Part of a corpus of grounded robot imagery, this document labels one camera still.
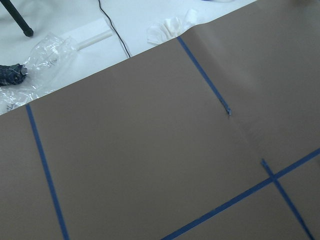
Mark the crumpled white tissue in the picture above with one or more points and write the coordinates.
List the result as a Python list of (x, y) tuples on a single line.
[(171, 28)]

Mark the white tube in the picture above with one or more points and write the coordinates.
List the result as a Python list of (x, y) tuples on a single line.
[(93, 40)]

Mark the clear plastic bag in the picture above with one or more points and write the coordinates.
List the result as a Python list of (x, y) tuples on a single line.
[(47, 59)]

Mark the dark blue folded umbrella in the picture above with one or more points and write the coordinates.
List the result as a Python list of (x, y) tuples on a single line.
[(12, 75)]

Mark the black tripod leg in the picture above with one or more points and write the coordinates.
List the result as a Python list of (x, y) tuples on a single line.
[(27, 31)]

